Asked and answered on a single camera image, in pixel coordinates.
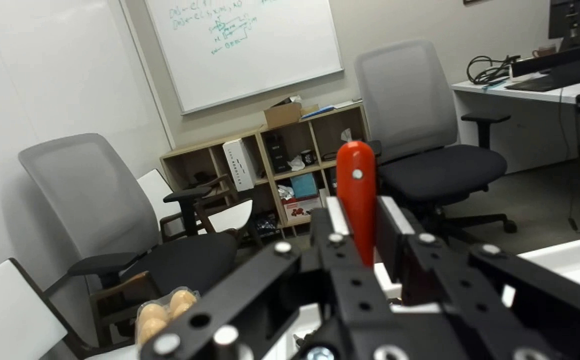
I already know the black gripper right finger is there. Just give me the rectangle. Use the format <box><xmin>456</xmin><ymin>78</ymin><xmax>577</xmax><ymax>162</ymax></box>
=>
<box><xmin>371</xmin><ymin>194</ymin><xmax>580</xmax><ymax>360</ymax></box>

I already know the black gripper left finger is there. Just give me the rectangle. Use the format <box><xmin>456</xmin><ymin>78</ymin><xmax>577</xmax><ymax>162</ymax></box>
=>
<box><xmin>135</xmin><ymin>197</ymin><xmax>406</xmax><ymax>360</ymax></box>

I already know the red-handled metal spoon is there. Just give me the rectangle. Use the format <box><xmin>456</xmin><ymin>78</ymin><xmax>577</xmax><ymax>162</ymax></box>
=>
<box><xmin>333</xmin><ymin>139</ymin><xmax>377</xmax><ymax>269</ymax></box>

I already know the white tray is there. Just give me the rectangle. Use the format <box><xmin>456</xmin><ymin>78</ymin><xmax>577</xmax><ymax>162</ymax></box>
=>
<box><xmin>502</xmin><ymin>237</ymin><xmax>580</xmax><ymax>317</ymax></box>

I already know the red and white box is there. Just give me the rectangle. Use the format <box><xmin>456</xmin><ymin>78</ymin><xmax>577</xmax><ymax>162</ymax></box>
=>
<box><xmin>280</xmin><ymin>198</ymin><xmax>314</xmax><ymax>228</ymax></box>

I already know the teal box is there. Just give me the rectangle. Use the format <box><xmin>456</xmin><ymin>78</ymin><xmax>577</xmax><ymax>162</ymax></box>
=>
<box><xmin>288</xmin><ymin>172</ymin><xmax>321</xmax><ymax>201</ymax></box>

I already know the white box on shelf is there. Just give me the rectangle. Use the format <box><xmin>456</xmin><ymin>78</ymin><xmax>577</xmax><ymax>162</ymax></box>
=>
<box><xmin>220</xmin><ymin>136</ymin><xmax>257</xmax><ymax>194</ymax></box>

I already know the cardboard box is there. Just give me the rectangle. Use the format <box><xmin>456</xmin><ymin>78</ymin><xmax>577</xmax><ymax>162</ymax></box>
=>
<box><xmin>261</xmin><ymin>98</ymin><xmax>305</xmax><ymax>129</ymax></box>

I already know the white office desk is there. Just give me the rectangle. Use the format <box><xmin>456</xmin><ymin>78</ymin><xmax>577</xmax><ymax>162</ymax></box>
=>
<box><xmin>452</xmin><ymin>66</ymin><xmax>580</xmax><ymax>177</ymax></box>

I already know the wooden shelf unit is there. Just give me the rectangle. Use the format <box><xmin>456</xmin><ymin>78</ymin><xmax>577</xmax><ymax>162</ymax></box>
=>
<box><xmin>157</xmin><ymin>102</ymin><xmax>371</xmax><ymax>238</ymax></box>

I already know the grey mesh office chair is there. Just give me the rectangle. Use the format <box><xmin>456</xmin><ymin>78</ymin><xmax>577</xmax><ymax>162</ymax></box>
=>
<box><xmin>16</xmin><ymin>131</ymin><xmax>237</xmax><ymax>348</ymax></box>
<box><xmin>351</xmin><ymin>39</ymin><xmax>519</xmax><ymax>242</ymax></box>

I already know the black computer monitor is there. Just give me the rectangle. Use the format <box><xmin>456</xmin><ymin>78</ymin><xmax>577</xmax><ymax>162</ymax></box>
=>
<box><xmin>547</xmin><ymin>0</ymin><xmax>580</xmax><ymax>112</ymax></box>

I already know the wall whiteboard green writing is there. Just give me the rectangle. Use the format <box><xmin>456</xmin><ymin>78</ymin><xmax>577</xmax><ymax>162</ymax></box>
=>
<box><xmin>139</xmin><ymin>0</ymin><xmax>346</xmax><ymax>117</ymax></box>

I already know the black cable bundle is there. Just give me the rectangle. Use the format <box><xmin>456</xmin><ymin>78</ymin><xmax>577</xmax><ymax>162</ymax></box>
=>
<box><xmin>466</xmin><ymin>54</ymin><xmax>524</xmax><ymax>86</ymax></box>

